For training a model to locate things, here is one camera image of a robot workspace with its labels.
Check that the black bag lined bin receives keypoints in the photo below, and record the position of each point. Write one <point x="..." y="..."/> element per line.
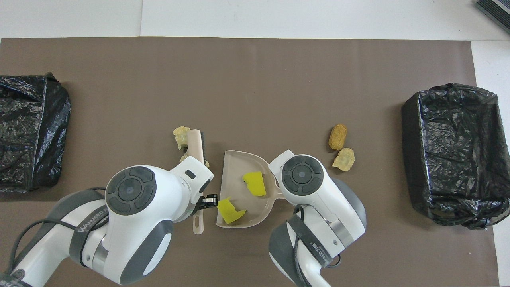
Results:
<point x="458" y="159"/>
<point x="28" y="135"/>

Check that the dark grey slatted device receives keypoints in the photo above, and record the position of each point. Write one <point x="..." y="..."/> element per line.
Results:
<point x="496" y="12"/>

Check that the pale pink plastic dustpan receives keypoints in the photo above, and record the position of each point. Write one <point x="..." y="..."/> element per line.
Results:
<point x="235" y="165"/>

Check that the elongated green yellow sponge piece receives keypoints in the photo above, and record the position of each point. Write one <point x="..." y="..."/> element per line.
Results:
<point x="229" y="211"/>

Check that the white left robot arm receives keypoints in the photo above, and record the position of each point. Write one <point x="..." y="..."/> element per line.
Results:
<point x="131" y="191"/>

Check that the brown corn-shaped trash piece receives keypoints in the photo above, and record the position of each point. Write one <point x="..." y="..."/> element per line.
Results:
<point x="338" y="137"/>

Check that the squarish green yellow sponge piece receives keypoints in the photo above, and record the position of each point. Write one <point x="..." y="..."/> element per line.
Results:
<point x="255" y="184"/>

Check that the brown table mat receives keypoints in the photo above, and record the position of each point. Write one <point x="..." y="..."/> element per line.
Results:
<point x="255" y="79"/>

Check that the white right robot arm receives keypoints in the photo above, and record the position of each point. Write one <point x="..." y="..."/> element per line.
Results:
<point x="303" y="175"/>

